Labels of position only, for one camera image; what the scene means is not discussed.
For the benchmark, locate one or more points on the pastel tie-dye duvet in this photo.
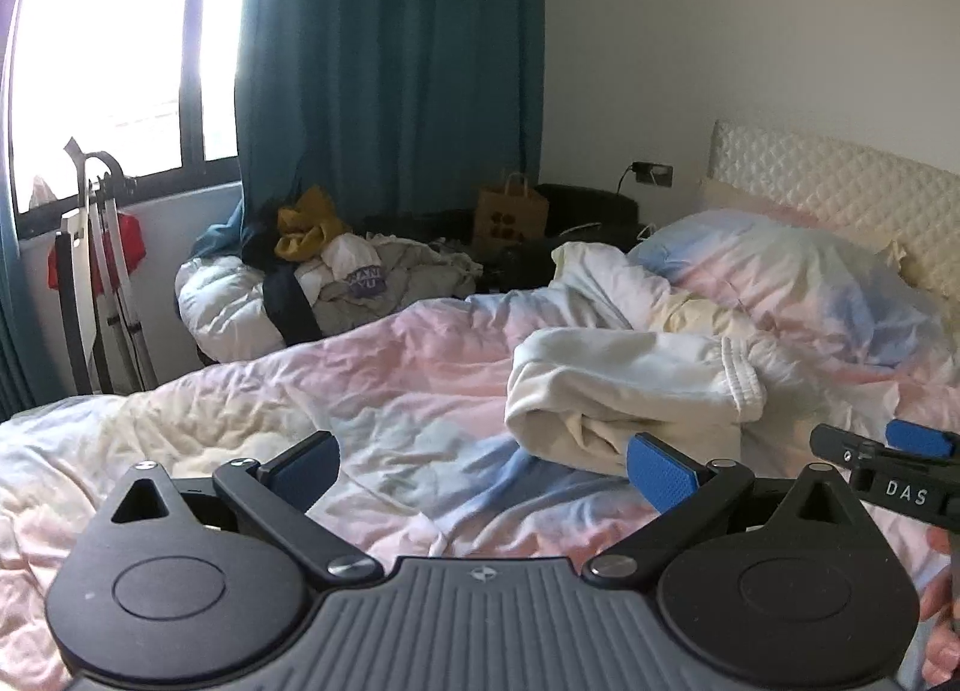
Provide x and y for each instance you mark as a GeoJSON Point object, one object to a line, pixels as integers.
{"type": "Point", "coordinates": [375, 376]}

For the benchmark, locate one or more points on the black garment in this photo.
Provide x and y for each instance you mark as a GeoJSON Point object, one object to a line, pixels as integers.
{"type": "Point", "coordinates": [289, 304]}

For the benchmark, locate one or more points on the window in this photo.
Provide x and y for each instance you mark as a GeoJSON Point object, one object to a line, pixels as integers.
{"type": "Point", "coordinates": [97, 23]}

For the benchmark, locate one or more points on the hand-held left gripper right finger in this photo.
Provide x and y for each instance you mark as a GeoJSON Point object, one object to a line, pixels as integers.
{"type": "Point", "coordinates": [660, 481]}

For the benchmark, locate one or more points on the wall socket with plug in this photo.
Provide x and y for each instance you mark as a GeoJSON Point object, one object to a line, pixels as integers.
{"type": "Point", "coordinates": [652, 173]}

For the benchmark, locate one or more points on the teal garment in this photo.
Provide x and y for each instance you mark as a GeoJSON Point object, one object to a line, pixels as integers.
{"type": "Point", "coordinates": [221, 233]}

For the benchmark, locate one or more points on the white quilted headboard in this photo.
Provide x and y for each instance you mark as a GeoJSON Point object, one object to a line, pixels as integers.
{"type": "Point", "coordinates": [825, 166]}

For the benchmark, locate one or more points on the black couch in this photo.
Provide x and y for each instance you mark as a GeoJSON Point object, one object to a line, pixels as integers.
{"type": "Point", "coordinates": [585, 207]}

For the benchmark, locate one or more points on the person's right hand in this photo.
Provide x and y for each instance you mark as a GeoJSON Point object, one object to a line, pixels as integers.
{"type": "Point", "coordinates": [937, 661]}

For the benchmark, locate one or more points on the grey white clothes heap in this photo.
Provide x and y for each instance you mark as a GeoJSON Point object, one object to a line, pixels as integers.
{"type": "Point", "coordinates": [405, 278]}

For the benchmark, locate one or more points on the white puffy quilt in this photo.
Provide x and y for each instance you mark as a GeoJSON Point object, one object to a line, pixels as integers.
{"type": "Point", "coordinates": [225, 308]}

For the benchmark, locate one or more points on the red garment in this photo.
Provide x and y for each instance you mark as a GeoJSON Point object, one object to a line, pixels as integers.
{"type": "Point", "coordinates": [133, 241]}

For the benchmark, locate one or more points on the yellow garment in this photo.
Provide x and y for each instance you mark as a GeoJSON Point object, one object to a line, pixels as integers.
{"type": "Point", "coordinates": [307, 222]}

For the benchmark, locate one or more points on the pastel tie-dye pillow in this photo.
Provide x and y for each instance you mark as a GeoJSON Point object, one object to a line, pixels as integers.
{"type": "Point", "coordinates": [787, 271]}

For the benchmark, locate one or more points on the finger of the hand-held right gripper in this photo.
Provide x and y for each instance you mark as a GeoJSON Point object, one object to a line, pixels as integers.
{"type": "Point", "coordinates": [919, 438]}
{"type": "Point", "coordinates": [840, 442]}

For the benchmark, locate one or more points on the black white standing rack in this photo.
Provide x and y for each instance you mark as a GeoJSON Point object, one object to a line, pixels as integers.
{"type": "Point", "coordinates": [75, 301]}

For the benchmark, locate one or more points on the brown paper bag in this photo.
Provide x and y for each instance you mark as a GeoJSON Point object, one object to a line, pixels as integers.
{"type": "Point", "coordinates": [510, 214]}

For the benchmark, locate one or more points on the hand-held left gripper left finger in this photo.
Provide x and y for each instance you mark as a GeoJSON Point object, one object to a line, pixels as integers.
{"type": "Point", "coordinates": [304, 470]}

